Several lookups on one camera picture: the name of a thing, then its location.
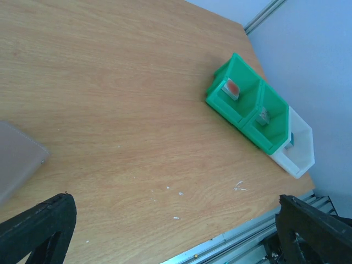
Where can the green bin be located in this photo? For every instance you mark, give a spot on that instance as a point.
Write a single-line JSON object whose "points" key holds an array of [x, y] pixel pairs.
{"points": [[236, 112], [268, 128]]}

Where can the aluminium table edge rail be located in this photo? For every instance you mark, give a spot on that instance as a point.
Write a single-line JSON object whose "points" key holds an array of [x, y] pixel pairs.
{"points": [[243, 244]]}

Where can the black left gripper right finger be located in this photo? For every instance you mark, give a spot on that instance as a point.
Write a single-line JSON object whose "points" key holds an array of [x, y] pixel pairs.
{"points": [[308, 235]]}

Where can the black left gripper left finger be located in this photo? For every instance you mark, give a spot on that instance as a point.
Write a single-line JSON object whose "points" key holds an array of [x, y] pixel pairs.
{"points": [[42, 233]]}

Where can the green bin far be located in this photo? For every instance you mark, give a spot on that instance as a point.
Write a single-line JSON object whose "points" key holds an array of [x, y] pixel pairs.
{"points": [[236, 112]]}

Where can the green bin middle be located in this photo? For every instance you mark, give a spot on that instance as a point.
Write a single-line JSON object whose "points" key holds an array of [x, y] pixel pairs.
{"points": [[268, 128]]}

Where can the white translucent bin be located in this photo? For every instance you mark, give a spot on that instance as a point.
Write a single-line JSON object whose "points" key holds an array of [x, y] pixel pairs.
{"points": [[296, 154]]}

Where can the red white cards stack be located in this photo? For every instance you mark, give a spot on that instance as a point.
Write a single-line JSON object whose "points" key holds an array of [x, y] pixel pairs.
{"points": [[231, 89]]}

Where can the aluminium corner post right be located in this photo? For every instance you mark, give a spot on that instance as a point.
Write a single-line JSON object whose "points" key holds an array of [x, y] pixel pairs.
{"points": [[265, 13]]}

